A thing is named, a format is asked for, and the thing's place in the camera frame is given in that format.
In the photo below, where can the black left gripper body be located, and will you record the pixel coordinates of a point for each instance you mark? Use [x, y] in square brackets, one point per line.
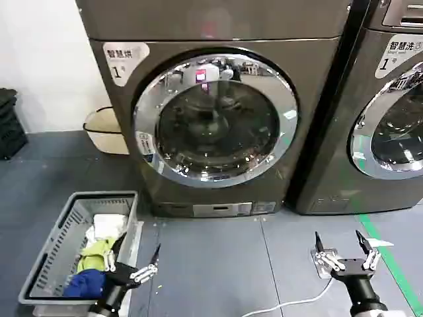
[119, 279]

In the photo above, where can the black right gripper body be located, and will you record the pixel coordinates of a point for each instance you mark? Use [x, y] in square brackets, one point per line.
[358, 279]

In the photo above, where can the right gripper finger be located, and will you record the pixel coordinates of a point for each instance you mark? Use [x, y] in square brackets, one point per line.
[371, 257]
[325, 257]

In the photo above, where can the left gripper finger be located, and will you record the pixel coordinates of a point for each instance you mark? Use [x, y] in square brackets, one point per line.
[148, 269]
[113, 256]

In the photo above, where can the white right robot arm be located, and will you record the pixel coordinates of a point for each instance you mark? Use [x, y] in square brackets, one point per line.
[380, 312]

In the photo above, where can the white paper slip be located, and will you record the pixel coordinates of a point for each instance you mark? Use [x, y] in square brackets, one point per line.
[381, 243]

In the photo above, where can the yellow-green cloth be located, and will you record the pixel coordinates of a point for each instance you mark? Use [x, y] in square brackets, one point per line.
[94, 252]

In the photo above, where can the green floor tape strip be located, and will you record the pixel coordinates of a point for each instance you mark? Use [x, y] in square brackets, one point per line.
[370, 228]

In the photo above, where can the white cloth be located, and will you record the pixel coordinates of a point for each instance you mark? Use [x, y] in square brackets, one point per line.
[107, 224]

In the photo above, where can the blue cloth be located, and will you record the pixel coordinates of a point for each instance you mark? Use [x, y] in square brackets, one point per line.
[86, 284]

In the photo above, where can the grey plastic laundry basket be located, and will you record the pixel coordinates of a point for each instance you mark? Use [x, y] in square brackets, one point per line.
[56, 244]

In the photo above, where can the silver dryer service panel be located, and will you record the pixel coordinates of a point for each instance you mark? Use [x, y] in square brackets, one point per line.
[223, 209]

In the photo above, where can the grey washer with round door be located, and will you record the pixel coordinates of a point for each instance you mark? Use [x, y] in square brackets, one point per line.
[333, 148]

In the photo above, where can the beige laundry bin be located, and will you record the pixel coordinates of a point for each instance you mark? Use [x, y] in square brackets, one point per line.
[104, 132]

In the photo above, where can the round glass washer door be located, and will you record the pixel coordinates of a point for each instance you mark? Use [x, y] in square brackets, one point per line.
[396, 132]

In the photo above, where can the grey dryer with round door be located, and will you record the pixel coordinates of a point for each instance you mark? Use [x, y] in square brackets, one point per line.
[307, 99]

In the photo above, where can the round glass dryer door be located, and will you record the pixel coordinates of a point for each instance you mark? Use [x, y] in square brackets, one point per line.
[218, 122]

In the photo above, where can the stack of black crates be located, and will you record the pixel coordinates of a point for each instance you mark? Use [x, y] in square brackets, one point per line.
[10, 125]

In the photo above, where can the white dryer label sticker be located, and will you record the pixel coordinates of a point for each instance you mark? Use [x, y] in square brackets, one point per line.
[124, 62]

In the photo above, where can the white washer label sticker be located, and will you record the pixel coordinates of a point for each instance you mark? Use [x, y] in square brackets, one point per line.
[396, 56]

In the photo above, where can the grey stacked machine housing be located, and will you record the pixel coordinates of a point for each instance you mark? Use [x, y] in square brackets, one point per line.
[148, 20]

